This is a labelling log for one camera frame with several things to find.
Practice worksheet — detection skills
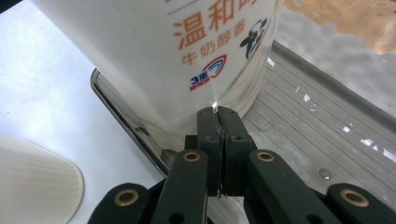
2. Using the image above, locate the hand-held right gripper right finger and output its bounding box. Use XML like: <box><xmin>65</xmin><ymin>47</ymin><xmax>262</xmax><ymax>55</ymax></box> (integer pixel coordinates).
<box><xmin>219</xmin><ymin>106</ymin><xmax>258</xmax><ymax>197</ymax></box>

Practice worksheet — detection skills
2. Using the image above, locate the white bottle with blue pump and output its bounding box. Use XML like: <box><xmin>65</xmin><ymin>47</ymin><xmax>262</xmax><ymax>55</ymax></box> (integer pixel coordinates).
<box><xmin>31</xmin><ymin>0</ymin><xmax>284</xmax><ymax>153</ymax></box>

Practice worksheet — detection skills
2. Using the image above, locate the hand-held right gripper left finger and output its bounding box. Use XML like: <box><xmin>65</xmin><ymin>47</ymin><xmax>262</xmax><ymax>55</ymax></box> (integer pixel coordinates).
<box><xmin>185</xmin><ymin>106</ymin><xmax>225</xmax><ymax>198</ymax></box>

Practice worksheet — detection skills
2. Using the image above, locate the cream pump bottle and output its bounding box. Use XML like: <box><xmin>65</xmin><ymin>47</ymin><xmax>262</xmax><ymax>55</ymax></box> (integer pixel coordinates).
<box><xmin>0</xmin><ymin>135</ymin><xmax>85</xmax><ymax>224</ymax></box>

